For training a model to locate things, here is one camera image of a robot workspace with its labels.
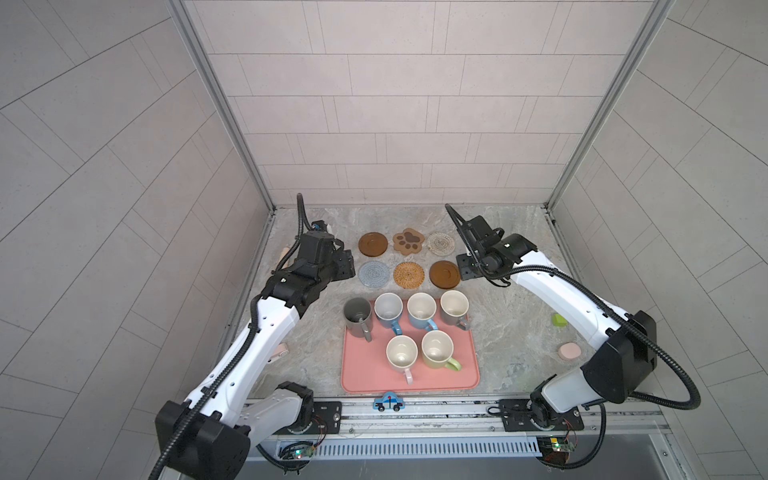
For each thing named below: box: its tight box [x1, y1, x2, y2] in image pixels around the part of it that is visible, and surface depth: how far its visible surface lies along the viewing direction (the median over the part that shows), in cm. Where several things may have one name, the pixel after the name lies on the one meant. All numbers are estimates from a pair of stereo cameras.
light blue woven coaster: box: [358, 260, 390, 289], surface depth 98 cm
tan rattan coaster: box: [393, 261, 425, 289], surface depth 99 cm
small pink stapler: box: [267, 342, 289, 364], surface depth 81 cm
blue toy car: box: [373, 391, 406, 412], surface depth 74 cm
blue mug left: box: [374, 292, 404, 335], surface depth 82 cm
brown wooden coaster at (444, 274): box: [429, 260, 461, 289], surface depth 98 cm
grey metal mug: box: [343, 297, 372, 342], surface depth 81 cm
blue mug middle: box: [407, 292, 438, 331], surface depth 84 cm
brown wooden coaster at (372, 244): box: [358, 232, 388, 257], surface depth 107 cm
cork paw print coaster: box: [393, 228, 425, 255], surface depth 107 cm
